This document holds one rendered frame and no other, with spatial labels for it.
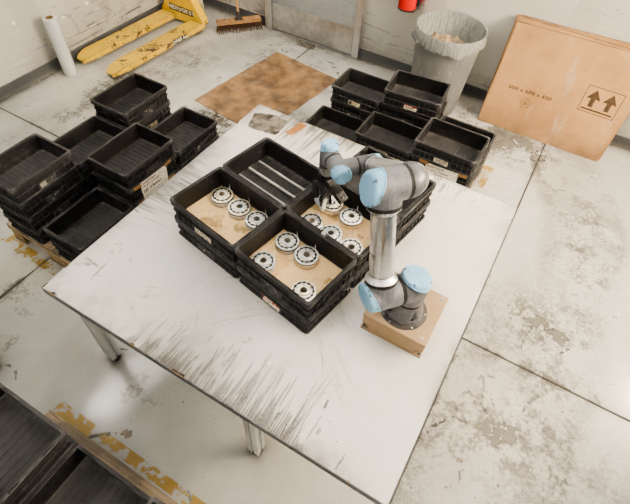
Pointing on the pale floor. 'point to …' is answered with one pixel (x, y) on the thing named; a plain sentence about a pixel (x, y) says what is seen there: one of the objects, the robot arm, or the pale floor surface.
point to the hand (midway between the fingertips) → (327, 208)
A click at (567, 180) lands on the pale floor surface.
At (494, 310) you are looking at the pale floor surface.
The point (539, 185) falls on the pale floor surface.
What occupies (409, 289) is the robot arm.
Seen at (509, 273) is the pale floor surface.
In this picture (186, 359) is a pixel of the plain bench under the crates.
